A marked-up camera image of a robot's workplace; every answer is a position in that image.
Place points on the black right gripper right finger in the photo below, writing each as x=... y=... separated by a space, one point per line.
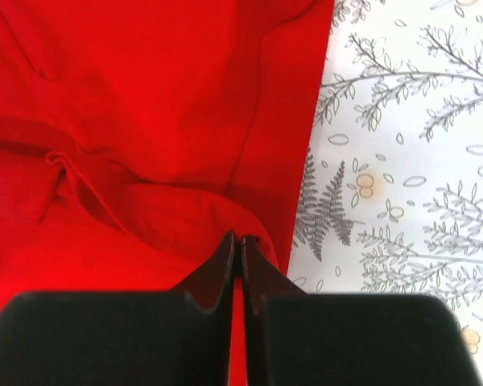
x=295 y=338

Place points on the red t shirt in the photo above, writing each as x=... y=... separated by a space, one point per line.
x=135 y=134

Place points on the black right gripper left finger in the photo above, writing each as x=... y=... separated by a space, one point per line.
x=177 y=337

